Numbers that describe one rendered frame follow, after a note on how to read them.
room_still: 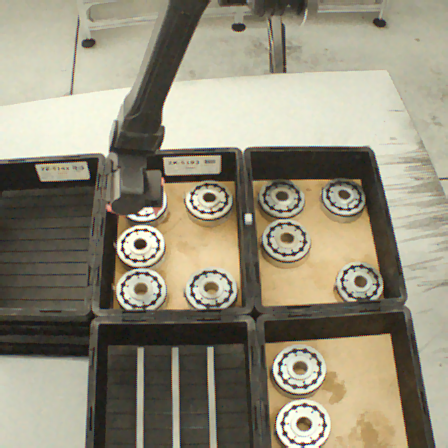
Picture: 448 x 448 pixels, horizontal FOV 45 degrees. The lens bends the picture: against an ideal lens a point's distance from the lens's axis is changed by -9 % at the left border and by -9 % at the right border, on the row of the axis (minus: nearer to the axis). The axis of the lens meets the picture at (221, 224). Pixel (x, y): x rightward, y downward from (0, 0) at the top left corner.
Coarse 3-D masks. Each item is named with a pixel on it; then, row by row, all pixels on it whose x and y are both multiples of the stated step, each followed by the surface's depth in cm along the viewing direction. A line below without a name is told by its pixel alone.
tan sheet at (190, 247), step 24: (168, 192) 132; (120, 216) 129; (168, 216) 128; (168, 240) 125; (192, 240) 125; (216, 240) 125; (120, 264) 122; (168, 264) 122; (192, 264) 122; (216, 264) 122; (168, 288) 118; (240, 288) 118
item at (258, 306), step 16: (384, 192) 120; (384, 208) 117; (256, 240) 113; (256, 256) 111; (256, 272) 110; (400, 272) 109; (256, 288) 107; (400, 288) 107; (256, 304) 105; (304, 304) 105; (320, 304) 105; (336, 304) 105; (352, 304) 105; (368, 304) 105; (384, 304) 105; (400, 304) 105
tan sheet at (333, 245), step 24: (312, 192) 132; (312, 216) 129; (360, 216) 129; (312, 240) 125; (336, 240) 125; (360, 240) 125; (264, 264) 122; (312, 264) 122; (336, 264) 121; (264, 288) 118; (288, 288) 118; (312, 288) 118
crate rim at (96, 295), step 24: (240, 168) 123; (240, 192) 120; (96, 264) 110; (96, 288) 107; (96, 312) 104; (120, 312) 104; (144, 312) 104; (168, 312) 104; (192, 312) 104; (216, 312) 104; (240, 312) 104
